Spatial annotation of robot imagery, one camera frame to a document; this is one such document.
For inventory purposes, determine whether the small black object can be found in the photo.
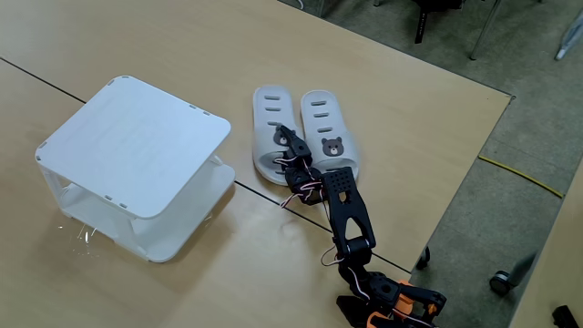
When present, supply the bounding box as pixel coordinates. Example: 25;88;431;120
551;304;581;328

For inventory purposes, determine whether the grey caster wheel leg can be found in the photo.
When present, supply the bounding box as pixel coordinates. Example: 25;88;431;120
488;249;539;297

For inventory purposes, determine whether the metal chair leg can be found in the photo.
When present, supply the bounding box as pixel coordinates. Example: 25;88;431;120
468;0;503;62

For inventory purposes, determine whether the white bear slipper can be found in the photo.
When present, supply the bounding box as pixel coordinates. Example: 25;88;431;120
252;85;304;187
300;89;361;183

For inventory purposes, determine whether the white plastic open box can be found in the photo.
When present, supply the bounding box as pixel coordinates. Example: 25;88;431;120
35;75;237;264

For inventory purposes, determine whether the black table caster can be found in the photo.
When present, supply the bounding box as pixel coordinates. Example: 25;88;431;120
414;245;432;272

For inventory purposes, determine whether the black chair leg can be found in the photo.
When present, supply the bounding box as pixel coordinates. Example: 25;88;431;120
413;0;465;46

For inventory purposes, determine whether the yellow floor cable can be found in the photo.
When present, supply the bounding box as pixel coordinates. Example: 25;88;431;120
476;154;566;199

